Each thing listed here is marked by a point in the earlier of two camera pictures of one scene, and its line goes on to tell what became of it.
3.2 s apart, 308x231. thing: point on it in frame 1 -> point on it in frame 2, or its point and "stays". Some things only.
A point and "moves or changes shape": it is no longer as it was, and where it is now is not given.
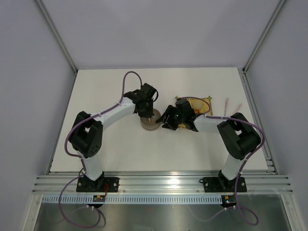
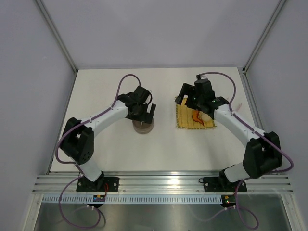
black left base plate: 102,185 stays
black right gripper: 170,110 -> 185,90
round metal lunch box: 149,125 moves or changes shape
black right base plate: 219,184 stays
